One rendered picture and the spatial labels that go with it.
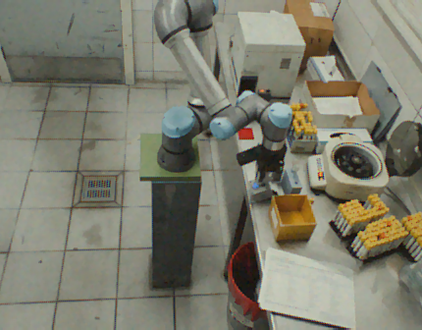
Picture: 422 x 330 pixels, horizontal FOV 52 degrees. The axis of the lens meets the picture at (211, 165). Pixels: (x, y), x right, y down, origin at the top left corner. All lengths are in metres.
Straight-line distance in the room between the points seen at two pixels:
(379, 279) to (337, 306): 0.21
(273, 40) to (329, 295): 1.10
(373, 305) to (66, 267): 1.62
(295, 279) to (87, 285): 1.30
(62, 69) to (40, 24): 0.39
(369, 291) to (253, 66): 1.07
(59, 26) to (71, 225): 1.47
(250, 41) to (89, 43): 1.73
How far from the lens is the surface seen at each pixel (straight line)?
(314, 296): 1.49
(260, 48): 1.97
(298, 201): 1.63
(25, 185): 2.94
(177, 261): 2.18
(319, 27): 2.44
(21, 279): 2.55
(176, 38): 1.36
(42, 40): 3.48
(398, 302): 1.61
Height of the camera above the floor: 2.15
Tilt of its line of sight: 47 degrees down
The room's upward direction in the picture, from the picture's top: 8 degrees clockwise
